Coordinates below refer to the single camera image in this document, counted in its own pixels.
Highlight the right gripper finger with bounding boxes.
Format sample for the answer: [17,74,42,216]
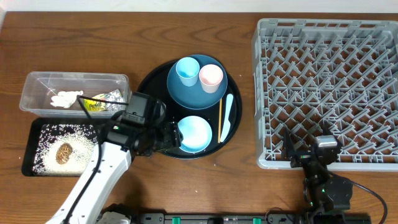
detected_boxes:
[282,127,297,157]
[322,121,343,146]

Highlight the light blue bowl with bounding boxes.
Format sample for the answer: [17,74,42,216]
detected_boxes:
[178,116,213,154]

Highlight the yellow snack wrapper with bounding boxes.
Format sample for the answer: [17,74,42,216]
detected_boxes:
[83,90,126,111]

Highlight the cooked white rice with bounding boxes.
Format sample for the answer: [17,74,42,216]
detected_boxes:
[38,130,97,175]

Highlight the brown walnut shell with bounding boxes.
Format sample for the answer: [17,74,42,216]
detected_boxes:
[55,143,73,165]

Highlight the white tissue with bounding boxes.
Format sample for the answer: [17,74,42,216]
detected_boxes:
[50,91,84,108]

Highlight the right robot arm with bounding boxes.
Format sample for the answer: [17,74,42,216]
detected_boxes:
[282,126,353,213]

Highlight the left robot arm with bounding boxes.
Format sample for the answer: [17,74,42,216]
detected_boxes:
[49,100,182,223]

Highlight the grey dishwasher rack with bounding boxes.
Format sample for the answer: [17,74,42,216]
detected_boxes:
[251,19,397,172]

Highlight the round black serving tray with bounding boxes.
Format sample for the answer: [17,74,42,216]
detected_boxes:
[137,60,243,159]

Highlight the light blue plastic knife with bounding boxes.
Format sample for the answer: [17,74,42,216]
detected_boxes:
[220,93,234,142]

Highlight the wooden chopstick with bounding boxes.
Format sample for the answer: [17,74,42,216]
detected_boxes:
[218,98,223,143]

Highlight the light blue cup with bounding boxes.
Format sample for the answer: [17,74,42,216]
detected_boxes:
[176,57,200,87]

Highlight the pink cup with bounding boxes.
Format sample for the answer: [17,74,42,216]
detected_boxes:
[199,64,223,93]

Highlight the black rectangular tray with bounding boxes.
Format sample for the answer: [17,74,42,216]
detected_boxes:
[21,118,107,177]

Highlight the clear plastic bin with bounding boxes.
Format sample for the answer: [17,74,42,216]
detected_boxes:
[19,72,131,118]

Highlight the black mounting rail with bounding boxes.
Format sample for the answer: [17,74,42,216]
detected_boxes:
[99,212,373,224]

